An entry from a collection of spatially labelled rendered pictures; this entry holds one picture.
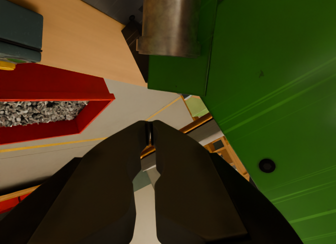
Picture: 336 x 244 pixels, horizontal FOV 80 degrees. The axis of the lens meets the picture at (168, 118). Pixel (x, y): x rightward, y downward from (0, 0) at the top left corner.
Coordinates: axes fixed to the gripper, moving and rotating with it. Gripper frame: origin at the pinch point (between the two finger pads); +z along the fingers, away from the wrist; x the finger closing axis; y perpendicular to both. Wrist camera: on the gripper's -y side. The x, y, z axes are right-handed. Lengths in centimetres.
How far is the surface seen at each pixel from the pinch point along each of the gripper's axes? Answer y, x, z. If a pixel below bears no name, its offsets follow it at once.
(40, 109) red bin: 13.8, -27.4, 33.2
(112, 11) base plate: -6.4, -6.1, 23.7
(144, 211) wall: 637, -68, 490
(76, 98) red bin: 10.6, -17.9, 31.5
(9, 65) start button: -0.3, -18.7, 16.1
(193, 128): 8.2, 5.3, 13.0
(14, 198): 329, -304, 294
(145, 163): 15.0, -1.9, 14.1
